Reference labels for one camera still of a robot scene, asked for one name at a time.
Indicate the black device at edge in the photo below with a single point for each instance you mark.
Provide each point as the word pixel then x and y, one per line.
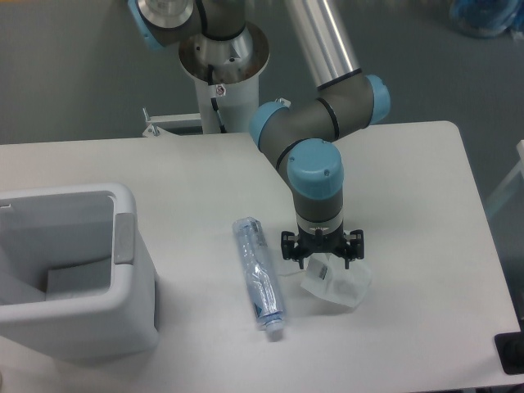
pixel 509 346

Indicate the crushed clear plastic bottle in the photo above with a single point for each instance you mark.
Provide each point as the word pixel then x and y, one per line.
pixel 261 280

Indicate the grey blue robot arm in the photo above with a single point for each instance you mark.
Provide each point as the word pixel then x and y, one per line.
pixel 298 143

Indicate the clear plastic wrapper bag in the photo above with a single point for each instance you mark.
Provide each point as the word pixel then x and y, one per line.
pixel 326 278

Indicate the white trash can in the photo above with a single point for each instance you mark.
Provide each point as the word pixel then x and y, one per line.
pixel 77 280

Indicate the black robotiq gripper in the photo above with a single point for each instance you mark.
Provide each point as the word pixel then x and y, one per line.
pixel 346 245

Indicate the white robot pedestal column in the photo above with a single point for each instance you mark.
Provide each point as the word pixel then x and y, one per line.
pixel 226 77

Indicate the blue plastic bag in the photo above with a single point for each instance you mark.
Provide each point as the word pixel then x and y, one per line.
pixel 487 19

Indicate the white pedestal base frame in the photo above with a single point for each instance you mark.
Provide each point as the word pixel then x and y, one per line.
pixel 186 124

